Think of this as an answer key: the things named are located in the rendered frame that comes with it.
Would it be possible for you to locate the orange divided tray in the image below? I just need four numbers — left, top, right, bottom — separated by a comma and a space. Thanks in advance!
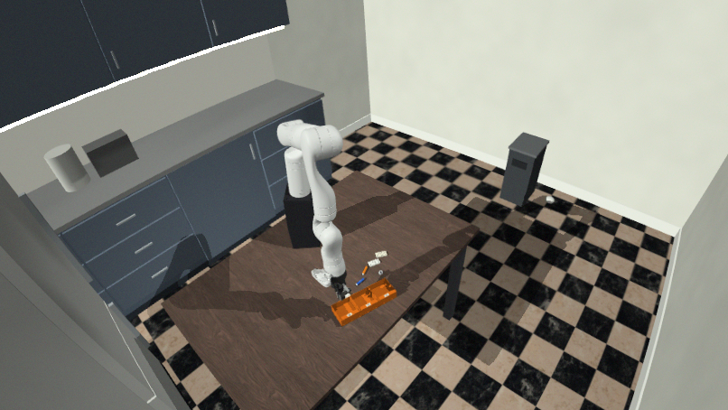
332, 278, 397, 326

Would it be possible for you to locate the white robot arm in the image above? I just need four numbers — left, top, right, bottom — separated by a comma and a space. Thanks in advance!
277, 119, 346, 287

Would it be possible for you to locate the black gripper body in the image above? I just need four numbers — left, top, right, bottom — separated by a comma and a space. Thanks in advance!
331, 270, 347, 289

